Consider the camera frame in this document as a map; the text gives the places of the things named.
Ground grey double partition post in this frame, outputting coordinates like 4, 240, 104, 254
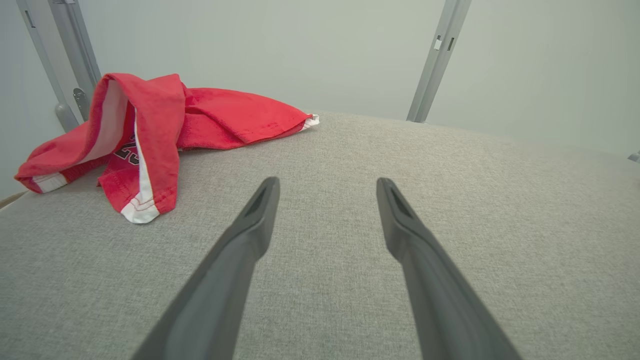
405, 0, 474, 124

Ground grey metal rack frame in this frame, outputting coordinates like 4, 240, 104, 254
16, 0, 103, 134

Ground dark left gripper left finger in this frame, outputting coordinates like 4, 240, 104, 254
132, 175, 281, 360

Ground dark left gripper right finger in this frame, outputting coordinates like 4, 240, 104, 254
375, 177, 524, 360

